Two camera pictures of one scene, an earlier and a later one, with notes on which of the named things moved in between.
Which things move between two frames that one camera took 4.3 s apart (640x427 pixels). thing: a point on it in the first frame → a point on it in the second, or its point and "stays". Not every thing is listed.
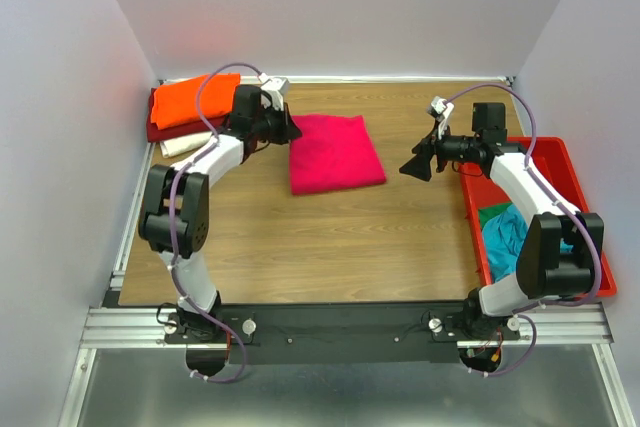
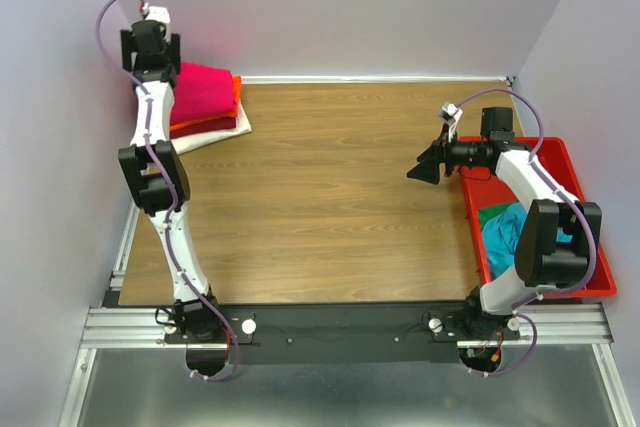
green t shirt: (487, 212) stays
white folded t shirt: (184, 144) stays
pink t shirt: (334, 152) → (201, 91)
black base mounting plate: (334, 334) stays
